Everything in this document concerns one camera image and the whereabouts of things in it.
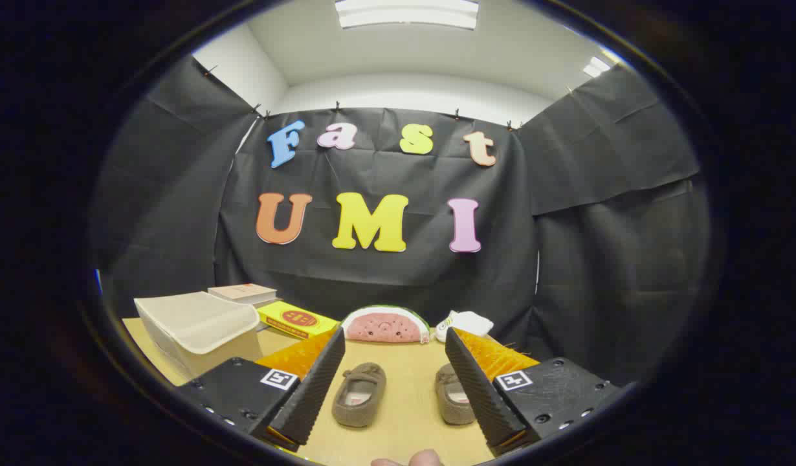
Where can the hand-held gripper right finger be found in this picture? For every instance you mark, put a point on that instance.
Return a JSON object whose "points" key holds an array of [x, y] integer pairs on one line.
{"points": [[479, 395]]}

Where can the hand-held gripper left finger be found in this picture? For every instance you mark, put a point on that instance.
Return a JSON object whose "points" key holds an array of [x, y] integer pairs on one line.
{"points": [[307, 395]]}

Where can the brown fuzzy slipper shoe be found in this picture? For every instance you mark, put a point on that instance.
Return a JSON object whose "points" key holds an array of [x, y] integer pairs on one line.
{"points": [[359, 395], [448, 401]]}

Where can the yellow flat box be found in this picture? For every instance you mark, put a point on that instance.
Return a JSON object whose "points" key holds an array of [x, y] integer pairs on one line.
{"points": [[298, 319]]}

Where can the white plush toy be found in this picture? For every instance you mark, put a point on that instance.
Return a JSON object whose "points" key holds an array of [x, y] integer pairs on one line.
{"points": [[466, 321]]}

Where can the watermelon slice plush toy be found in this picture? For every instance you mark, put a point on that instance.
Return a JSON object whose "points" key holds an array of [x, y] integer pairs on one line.
{"points": [[385, 327]]}

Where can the beige book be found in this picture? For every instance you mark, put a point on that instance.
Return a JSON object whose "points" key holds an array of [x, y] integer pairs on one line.
{"points": [[241, 292]]}

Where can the small ceiling light panel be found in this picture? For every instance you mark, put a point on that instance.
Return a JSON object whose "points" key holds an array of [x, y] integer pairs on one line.
{"points": [[596, 66]]}

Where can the long ceiling light panel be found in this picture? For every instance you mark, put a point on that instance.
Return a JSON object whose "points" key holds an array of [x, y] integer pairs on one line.
{"points": [[408, 13]]}

